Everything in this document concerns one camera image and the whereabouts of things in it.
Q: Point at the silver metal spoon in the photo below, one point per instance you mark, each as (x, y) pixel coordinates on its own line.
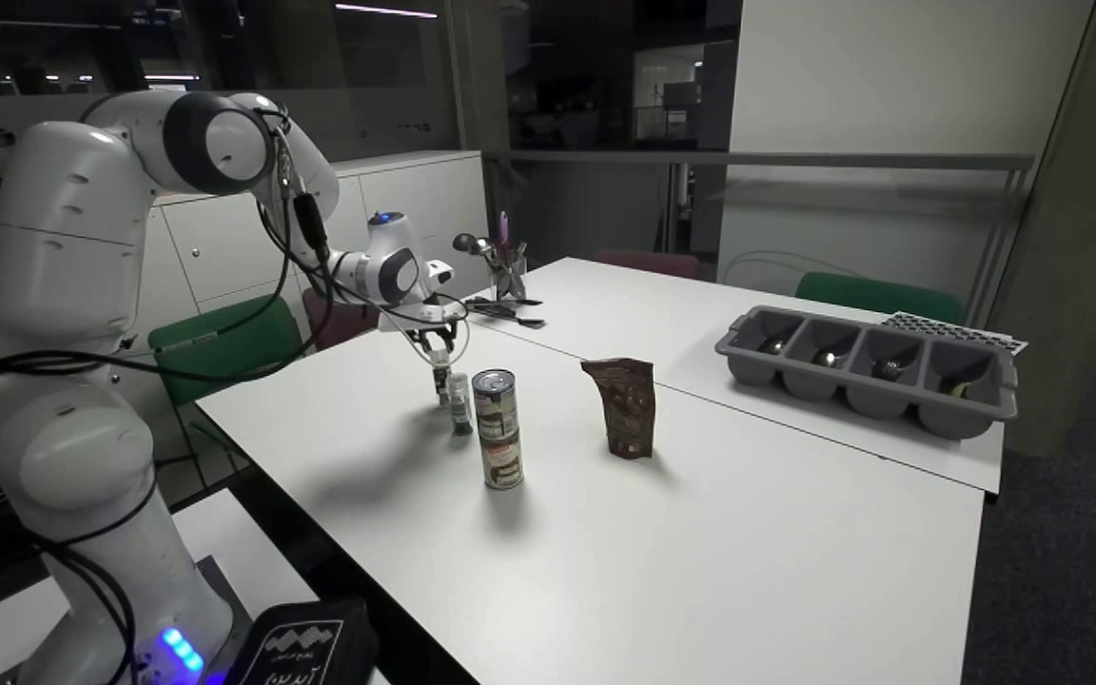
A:
(466, 240)

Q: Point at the black metal tongs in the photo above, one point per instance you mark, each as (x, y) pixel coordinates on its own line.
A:
(512, 310)

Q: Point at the grey plastic cutlery tray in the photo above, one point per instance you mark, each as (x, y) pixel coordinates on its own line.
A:
(867, 367)

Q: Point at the black control box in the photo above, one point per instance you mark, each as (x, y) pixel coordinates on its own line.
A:
(304, 649)

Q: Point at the tall printed cylindrical can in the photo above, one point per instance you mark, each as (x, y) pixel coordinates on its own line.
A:
(500, 431)

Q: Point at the metal utensil holder cup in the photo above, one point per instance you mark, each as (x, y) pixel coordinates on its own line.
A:
(512, 278)

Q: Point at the green chair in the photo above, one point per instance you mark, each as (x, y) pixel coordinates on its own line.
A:
(885, 294)
(228, 344)

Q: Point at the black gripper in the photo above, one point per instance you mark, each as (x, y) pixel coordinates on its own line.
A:
(422, 313)

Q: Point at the grey mesh drainer plate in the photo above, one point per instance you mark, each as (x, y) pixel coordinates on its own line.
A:
(955, 332)

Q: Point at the white low cabinet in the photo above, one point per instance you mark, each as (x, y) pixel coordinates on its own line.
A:
(437, 193)

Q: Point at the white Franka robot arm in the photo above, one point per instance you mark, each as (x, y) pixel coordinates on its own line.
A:
(65, 251)

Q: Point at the dark red chair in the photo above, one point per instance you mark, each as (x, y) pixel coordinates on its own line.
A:
(648, 264)

